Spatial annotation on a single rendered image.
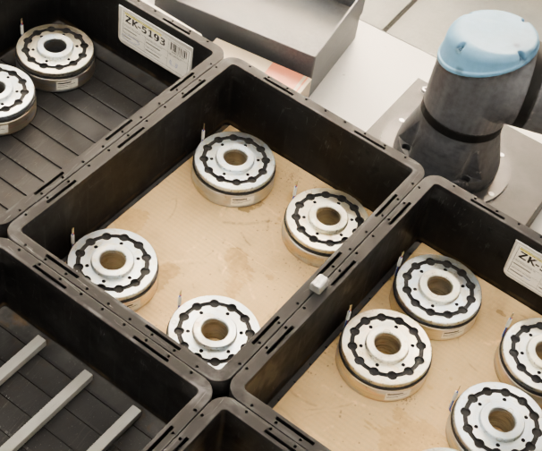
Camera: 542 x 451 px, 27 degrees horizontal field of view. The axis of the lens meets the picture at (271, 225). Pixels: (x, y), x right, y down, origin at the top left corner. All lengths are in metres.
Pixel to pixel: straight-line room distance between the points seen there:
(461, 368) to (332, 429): 0.17
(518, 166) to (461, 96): 0.21
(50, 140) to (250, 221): 0.28
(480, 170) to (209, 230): 0.41
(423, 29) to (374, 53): 1.24
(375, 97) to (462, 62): 0.33
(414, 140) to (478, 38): 0.18
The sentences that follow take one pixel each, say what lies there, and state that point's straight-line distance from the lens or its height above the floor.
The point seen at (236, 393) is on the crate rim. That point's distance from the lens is 1.10.
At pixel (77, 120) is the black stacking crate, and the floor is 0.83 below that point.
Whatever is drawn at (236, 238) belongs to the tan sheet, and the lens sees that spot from 1.35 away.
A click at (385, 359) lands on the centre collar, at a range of 1.23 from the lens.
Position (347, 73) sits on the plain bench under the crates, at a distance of 1.79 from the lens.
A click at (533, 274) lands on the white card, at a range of 1.33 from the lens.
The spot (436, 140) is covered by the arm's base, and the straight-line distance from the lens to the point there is 1.53.
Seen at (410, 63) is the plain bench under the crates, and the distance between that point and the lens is 1.83.
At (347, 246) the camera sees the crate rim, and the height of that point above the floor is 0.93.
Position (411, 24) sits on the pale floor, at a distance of 3.07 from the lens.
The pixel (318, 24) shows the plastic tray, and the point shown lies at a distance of 1.78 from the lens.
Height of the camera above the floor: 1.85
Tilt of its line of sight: 49 degrees down
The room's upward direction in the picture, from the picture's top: 10 degrees clockwise
